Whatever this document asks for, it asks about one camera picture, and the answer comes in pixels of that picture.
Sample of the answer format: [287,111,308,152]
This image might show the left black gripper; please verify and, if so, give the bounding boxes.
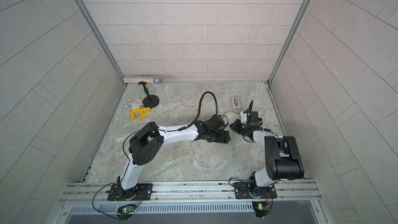
[207,129,234,143]

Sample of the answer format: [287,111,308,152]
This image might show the white ribbed ceramic vase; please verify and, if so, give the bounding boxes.
[181,140,192,149]

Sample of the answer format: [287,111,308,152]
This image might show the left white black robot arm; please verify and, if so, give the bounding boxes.
[108,121,231,200]

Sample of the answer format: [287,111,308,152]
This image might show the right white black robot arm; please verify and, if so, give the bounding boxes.
[230,120,304,199]

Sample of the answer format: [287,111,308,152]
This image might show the tape dispenser with red roll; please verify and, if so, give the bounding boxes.
[232,96,241,113]

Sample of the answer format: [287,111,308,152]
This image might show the black round base stand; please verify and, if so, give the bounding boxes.
[138,82,160,108]

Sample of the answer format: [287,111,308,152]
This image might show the right small circuit board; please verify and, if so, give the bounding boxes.
[252,202,269,218]

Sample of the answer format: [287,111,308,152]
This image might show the small circuit board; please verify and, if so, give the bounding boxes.
[252,202,269,218]
[117,204,136,214]

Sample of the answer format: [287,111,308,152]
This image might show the silver glitter ball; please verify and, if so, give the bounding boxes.
[153,76,163,85]

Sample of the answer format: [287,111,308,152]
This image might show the white plastic toy figure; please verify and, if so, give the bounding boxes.
[125,98,143,110]

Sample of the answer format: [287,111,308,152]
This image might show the glittery silver strip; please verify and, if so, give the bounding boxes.
[123,77,154,84]

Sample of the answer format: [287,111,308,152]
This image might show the left small circuit board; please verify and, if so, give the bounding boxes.
[117,204,136,214]

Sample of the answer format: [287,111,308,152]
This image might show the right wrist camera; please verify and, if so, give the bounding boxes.
[240,111,262,129]

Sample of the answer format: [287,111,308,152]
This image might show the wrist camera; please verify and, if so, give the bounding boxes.
[240,111,262,129]
[207,114,229,130]

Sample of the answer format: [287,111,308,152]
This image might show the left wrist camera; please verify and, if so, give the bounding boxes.
[207,114,229,130]

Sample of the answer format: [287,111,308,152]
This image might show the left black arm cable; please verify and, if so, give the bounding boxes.
[186,91,219,128]

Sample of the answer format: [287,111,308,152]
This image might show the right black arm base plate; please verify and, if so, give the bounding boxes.
[232,181,277,199]

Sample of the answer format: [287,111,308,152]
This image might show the yellow plastic triangular frame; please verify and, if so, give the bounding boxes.
[130,107,151,120]

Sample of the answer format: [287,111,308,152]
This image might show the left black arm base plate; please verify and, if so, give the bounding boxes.
[106,184,153,201]

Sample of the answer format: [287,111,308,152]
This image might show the aluminium mounting rail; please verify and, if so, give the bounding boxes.
[60,179,321,203]

